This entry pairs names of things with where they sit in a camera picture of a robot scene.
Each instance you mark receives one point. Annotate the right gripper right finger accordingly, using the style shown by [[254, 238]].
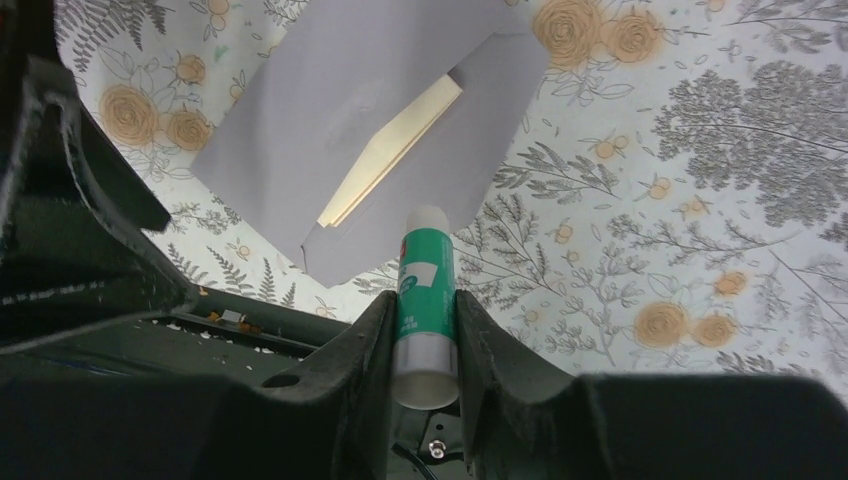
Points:
[[524, 418]]

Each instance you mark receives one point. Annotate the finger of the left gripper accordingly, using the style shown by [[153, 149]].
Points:
[[75, 218]]

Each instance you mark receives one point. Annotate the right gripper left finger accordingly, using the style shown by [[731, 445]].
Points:
[[327, 417]]

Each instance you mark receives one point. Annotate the green white glue stick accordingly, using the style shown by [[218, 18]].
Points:
[[425, 360]]

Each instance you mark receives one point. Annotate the grey lavender envelope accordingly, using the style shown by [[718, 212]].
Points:
[[341, 72]]

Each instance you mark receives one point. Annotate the beige lined letter paper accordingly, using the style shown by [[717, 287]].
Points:
[[387, 147]]

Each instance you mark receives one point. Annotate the floral patterned table mat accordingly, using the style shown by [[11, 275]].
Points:
[[674, 200]]

